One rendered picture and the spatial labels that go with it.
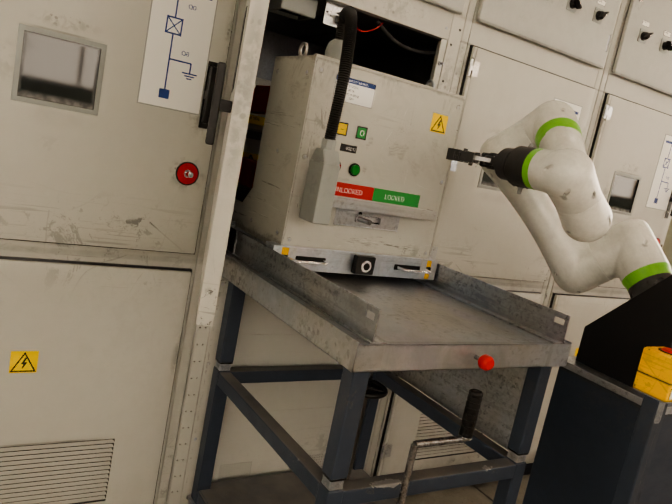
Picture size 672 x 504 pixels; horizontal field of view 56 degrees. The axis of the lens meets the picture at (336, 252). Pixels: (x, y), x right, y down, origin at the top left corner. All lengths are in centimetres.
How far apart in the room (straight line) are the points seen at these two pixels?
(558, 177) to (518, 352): 39
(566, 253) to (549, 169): 55
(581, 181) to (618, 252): 54
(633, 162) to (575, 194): 141
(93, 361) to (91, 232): 33
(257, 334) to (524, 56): 127
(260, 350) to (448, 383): 55
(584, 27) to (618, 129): 44
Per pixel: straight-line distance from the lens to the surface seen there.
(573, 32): 244
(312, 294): 138
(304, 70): 162
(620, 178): 277
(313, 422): 210
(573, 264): 192
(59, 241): 162
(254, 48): 110
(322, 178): 148
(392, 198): 174
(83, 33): 159
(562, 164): 139
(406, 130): 174
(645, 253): 189
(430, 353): 130
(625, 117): 272
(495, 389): 175
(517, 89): 226
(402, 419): 229
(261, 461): 208
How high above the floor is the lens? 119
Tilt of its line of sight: 9 degrees down
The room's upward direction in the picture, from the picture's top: 11 degrees clockwise
